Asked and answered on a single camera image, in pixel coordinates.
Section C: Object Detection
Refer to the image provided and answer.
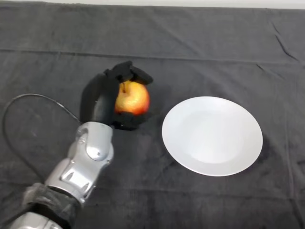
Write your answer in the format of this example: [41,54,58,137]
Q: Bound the red yellow apple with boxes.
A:
[114,80,151,116]

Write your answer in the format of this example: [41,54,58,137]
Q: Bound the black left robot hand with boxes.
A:
[79,61,154,131]

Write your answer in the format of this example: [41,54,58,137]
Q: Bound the black cloth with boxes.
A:
[0,1,305,229]

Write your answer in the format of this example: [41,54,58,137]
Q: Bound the white round plate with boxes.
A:
[162,96,264,177]

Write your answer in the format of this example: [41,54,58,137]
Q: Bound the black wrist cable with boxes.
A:
[2,94,81,182]

